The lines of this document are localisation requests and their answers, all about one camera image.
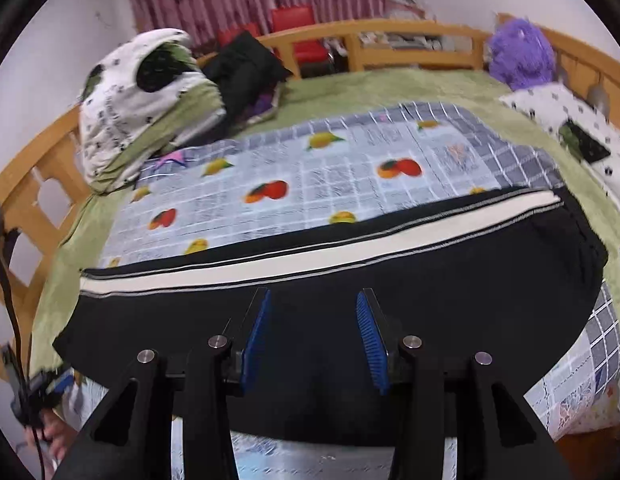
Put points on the purple cloth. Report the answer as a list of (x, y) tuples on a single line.
[(262, 105)]

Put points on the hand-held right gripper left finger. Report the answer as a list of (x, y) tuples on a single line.
[(255, 345)]

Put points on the wooden bed frame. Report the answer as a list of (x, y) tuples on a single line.
[(389, 35)]

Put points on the large red chair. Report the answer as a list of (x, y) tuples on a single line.
[(297, 30)]

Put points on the white dotted pillow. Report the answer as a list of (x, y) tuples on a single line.
[(539, 105)]

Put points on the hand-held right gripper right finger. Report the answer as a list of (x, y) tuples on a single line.
[(372, 347)]

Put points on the folded white and green quilt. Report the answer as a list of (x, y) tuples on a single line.
[(115, 110)]

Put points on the small red chair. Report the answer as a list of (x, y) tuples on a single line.
[(235, 34)]

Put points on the purple plush toy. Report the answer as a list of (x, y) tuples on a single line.
[(522, 55)]

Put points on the fruit printed checked blanket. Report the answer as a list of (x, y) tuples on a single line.
[(315, 170)]

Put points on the person's left hand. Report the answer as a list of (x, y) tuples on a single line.
[(52, 432)]

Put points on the black clothing pile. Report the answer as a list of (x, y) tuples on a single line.
[(245, 70)]

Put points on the black pants with white stripe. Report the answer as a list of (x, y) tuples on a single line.
[(315, 270)]

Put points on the green bed cover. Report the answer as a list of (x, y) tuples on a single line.
[(389, 90)]

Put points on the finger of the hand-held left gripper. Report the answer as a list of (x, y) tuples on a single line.
[(61, 385)]

